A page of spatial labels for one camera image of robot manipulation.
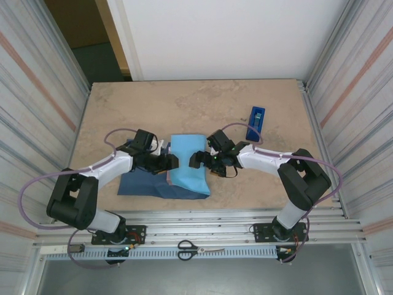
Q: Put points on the blue cloth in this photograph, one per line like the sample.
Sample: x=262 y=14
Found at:
x=187 y=181

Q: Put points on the clear tape roll teal core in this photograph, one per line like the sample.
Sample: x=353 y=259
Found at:
x=258 y=118

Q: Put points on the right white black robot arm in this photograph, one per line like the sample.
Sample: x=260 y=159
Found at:
x=264 y=159

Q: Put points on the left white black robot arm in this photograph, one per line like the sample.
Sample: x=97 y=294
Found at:
x=110 y=166

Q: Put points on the blue tape dispenser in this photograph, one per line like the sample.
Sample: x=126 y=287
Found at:
x=251 y=132

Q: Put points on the small electronics board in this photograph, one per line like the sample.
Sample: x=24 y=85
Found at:
x=119 y=252
x=287 y=252

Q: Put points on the brown wooden door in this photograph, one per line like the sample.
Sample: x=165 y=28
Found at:
x=76 y=21

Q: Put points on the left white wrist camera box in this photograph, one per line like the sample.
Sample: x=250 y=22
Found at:
x=159 y=147

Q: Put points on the aluminium rail frame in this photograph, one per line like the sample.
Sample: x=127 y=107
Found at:
x=199 y=221

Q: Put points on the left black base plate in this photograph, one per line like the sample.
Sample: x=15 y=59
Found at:
x=138 y=230

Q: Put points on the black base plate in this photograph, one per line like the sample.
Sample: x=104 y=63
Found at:
x=138 y=230
x=261 y=233

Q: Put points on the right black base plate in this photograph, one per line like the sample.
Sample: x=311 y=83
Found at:
x=261 y=233

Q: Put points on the aluminium side rail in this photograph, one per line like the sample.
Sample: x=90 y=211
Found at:
x=313 y=123

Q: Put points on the wooden door frame post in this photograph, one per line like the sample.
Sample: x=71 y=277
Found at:
x=112 y=30

